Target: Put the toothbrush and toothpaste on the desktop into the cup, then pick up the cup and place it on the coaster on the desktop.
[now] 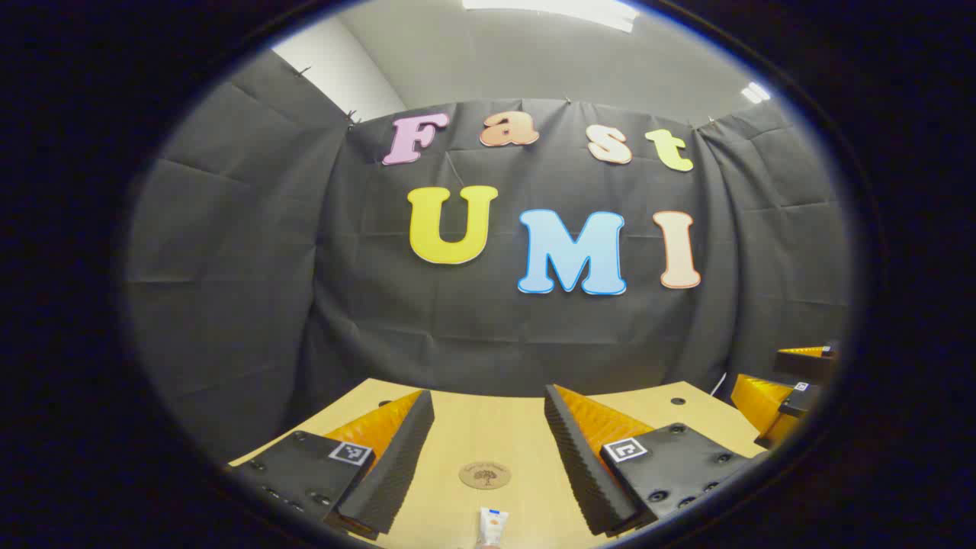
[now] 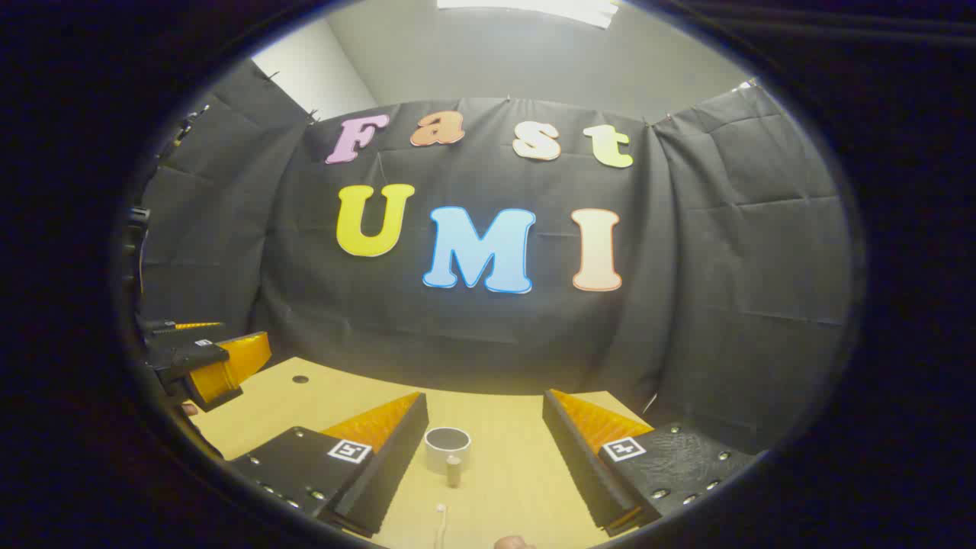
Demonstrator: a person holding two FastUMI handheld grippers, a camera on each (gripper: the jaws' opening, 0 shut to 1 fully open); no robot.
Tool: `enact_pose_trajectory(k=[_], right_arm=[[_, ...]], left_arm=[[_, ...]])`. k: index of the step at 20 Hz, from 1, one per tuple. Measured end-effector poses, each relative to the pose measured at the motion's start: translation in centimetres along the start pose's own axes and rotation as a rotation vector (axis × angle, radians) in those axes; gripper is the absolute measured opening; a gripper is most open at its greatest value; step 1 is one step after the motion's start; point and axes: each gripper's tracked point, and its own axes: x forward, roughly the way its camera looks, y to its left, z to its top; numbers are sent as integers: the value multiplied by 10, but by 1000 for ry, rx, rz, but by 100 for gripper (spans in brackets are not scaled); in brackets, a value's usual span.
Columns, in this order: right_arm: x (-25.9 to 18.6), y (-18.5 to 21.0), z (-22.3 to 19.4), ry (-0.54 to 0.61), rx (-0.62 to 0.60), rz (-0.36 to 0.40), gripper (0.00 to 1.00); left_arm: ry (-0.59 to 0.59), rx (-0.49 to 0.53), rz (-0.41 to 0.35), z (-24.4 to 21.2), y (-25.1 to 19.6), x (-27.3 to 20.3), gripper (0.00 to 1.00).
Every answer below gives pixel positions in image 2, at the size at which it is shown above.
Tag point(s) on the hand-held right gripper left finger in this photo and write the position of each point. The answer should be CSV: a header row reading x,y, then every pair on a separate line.
x,y
396,457

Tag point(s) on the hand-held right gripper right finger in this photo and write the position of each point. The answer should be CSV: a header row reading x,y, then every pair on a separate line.
x,y
579,465

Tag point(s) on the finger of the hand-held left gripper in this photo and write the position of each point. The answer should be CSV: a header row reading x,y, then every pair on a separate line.
x,y
168,328
183,357

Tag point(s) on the wooden toothbrush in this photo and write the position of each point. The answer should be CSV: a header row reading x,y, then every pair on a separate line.
x,y
441,526

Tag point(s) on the light wooden desktop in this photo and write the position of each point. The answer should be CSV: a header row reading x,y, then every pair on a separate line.
x,y
503,427

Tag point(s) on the ceiling light panel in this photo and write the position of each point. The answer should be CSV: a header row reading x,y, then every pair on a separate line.
x,y
534,9

